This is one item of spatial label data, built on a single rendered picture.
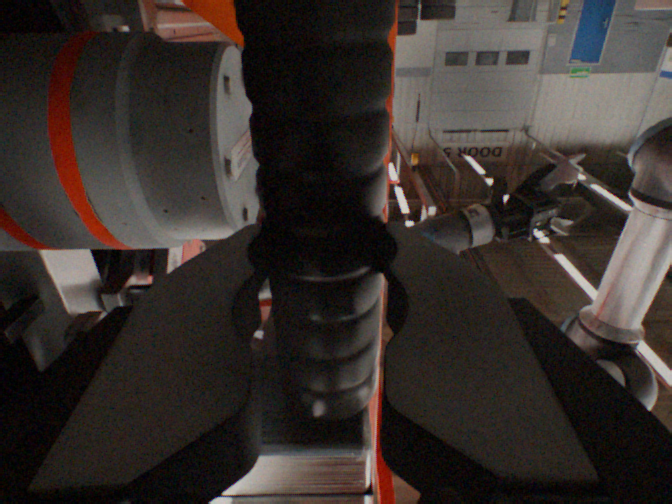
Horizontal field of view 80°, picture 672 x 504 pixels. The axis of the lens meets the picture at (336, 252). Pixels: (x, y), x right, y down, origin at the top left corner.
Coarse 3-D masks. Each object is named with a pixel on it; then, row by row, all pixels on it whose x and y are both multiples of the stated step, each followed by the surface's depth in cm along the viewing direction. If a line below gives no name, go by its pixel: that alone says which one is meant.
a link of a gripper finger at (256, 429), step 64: (256, 256) 11; (128, 320) 8; (192, 320) 8; (256, 320) 10; (128, 384) 6; (192, 384) 6; (256, 384) 7; (64, 448) 6; (128, 448) 6; (192, 448) 6; (256, 448) 7
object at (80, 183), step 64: (0, 64) 21; (64, 64) 21; (128, 64) 22; (192, 64) 22; (0, 128) 21; (64, 128) 21; (128, 128) 21; (192, 128) 21; (0, 192) 22; (64, 192) 22; (128, 192) 22; (192, 192) 23; (256, 192) 32
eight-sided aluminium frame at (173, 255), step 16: (80, 0) 43; (96, 0) 43; (112, 0) 43; (128, 0) 43; (144, 0) 44; (96, 16) 44; (112, 16) 44; (128, 16) 44; (144, 16) 44; (128, 256) 50; (144, 256) 52; (160, 256) 50; (176, 256) 52; (128, 272) 49; (144, 272) 52; (160, 272) 49
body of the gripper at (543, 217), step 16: (512, 192) 76; (528, 192) 75; (496, 208) 76; (512, 208) 75; (528, 208) 72; (544, 208) 70; (560, 208) 71; (496, 224) 73; (512, 224) 74; (528, 224) 72; (544, 224) 74; (512, 240) 73
